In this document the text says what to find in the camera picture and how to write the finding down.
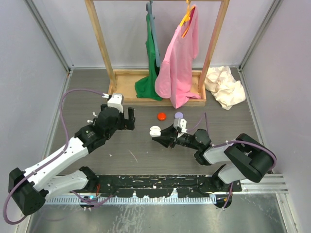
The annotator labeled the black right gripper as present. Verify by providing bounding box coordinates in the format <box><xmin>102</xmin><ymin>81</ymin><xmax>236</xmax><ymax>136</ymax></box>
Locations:
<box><xmin>152</xmin><ymin>123</ymin><xmax>200</xmax><ymax>150</ymax></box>

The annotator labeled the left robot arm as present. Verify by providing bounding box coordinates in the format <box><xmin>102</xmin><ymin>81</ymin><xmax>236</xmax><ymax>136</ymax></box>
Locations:
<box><xmin>8</xmin><ymin>104</ymin><xmax>135</xmax><ymax>216</ymax></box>

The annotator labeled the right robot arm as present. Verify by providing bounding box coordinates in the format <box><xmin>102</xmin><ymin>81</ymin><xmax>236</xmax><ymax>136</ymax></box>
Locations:
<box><xmin>150</xmin><ymin>125</ymin><xmax>276</xmax><ymax>191</ymax></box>

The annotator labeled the green shirt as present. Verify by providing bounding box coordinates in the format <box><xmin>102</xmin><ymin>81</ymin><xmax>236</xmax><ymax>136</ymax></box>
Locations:
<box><xmin>135</xmin><ymin>14</ymin><xmax>162</xmax><ymax>101</ymax></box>

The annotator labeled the wooden clothes rack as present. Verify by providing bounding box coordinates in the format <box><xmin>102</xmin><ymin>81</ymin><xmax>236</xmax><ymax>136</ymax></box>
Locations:
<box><xmin>85</xmin><ymin>0</ymin><xmax>229</xmax><ymax>108</ymax></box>

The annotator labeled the pink t-shirt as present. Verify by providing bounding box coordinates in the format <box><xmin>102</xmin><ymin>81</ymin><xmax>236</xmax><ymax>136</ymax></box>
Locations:
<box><xmin>155</xmin><ymin>5</ymin><xmax>201</xmax><ymax>109</ymax></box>

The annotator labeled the cream crumpled cloth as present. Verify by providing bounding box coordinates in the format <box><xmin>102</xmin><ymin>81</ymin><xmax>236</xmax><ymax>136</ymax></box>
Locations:
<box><xmin>204</xmin><ymin>66</ymin><xmax>246</xmax><ymax>110</ymax></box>

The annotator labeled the grey clothes hanger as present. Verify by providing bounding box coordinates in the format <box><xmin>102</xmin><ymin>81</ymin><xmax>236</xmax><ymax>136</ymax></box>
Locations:
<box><xmin>146</xmin><ymin>0</ymin><xmax>161</xmax><ymax>68</ymax></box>

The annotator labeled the yellow clothes hanger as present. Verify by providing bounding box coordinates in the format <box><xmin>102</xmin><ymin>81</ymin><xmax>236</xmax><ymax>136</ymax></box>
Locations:
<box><xmin>179</xmin><ymin>0</ymin><xmax>196</xmax><ymax>38</ymax></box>

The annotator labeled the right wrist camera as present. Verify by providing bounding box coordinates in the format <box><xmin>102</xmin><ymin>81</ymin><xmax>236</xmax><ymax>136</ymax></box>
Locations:
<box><xmin>173</xmin><ymin>118</ymin><xmax>187</xmax><ymax>133</ymax></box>

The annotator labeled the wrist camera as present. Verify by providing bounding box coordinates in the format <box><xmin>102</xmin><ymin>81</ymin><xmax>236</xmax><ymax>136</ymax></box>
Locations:
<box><xmin>173</xmin><ymin>118</ymin><xmax>187</xmax><ymax>133</ymax></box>
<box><xmin>102</xmin><ymin>93</ymin><xmax>124</xmax><ymax>113</ymax></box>

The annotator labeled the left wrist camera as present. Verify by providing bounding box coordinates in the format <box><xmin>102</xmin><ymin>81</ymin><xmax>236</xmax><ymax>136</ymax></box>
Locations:
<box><xmin>102</xmin><ymin>93</ymin><xmax>124</xmax><ymax>113</ymax></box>

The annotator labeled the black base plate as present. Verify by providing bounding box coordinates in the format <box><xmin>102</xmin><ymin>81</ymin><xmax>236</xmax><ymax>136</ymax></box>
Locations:
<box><xmin>69</xmin><ymin>174</ymin><xmax>243</xmax><ymax>198</ymax></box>

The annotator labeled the slotted cable duct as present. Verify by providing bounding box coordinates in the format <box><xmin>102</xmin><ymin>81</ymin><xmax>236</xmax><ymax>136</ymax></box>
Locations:
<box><xmin>46</xmin><ymin>193</ymin><xmax>216</xmax><ymax>205</ymax></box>

